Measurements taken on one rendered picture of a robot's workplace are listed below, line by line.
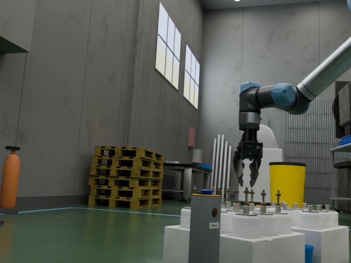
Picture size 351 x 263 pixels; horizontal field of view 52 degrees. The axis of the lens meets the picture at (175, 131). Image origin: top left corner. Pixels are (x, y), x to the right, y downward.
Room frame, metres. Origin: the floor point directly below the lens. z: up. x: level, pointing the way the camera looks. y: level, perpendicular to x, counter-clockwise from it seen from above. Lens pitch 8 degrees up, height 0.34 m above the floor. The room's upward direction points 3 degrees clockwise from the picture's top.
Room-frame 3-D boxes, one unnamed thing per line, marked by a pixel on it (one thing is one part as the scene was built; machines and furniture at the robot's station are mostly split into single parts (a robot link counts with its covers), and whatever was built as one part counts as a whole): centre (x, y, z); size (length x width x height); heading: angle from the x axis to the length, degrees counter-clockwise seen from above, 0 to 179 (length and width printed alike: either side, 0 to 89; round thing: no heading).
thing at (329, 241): (1.84, -0.62, 0.09); 0.39 x 0.39 x 0.18; 49
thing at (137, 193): (5.32, 0.64, 0.40); 1.08 x 0.74 x 0.79; 164
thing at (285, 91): (1.20, -0.34, 0.66); 0.11 x 0.11 x 0.08; 44
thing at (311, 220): (1.67, -0.63, 0.16); 0.10 x 0.10 x 0.18
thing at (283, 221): (1.45, -0.42, 0.16); 0.10 x 0.10 x 0.18
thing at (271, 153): (7.46, -1.83, 0.81); 0.86 x 0.70 x 1.63; 72
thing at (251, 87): (1.26, -0.26, 0.66); 0.09 x 0.08 x 0.11; 44
